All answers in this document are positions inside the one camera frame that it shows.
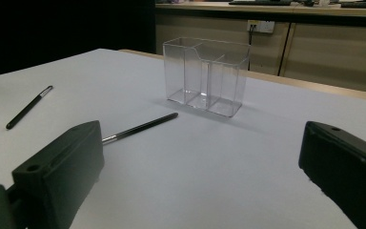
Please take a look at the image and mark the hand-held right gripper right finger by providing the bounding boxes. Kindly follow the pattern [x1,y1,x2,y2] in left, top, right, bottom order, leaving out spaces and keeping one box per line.
[298,120,366,229]

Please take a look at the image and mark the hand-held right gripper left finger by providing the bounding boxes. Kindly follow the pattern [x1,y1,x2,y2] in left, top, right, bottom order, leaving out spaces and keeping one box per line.
[11,119,106,229]

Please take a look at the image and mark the black pen with silver tip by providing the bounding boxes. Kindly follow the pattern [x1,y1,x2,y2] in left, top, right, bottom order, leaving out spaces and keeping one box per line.
[101,112,179,146]
[5,85,54,131]

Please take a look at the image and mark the clear acrylic pen holder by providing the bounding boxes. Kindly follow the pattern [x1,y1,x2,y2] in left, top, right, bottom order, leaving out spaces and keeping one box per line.
[162,36,252,118]

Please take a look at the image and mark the black wall cable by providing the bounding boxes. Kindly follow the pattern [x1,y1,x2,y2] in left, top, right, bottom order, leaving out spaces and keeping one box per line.
[248,24,255,72]

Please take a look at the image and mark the white wall socket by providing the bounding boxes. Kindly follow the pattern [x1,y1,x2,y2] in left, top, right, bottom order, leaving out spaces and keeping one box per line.
[246,19,275,34]

